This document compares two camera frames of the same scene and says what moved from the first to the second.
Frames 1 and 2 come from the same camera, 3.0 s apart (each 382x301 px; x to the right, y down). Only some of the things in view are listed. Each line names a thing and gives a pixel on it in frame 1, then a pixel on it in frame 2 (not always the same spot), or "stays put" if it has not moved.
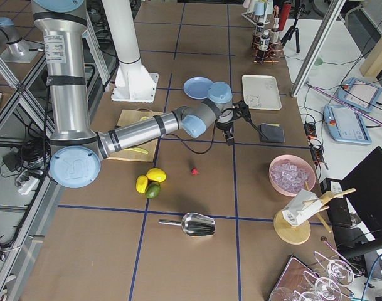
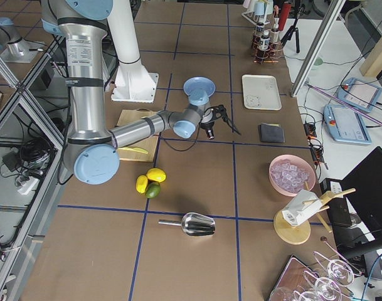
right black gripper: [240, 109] to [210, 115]
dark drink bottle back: [275, 32] stays put
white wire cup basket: [258, 12] stays put
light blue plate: [197, 87] stays put
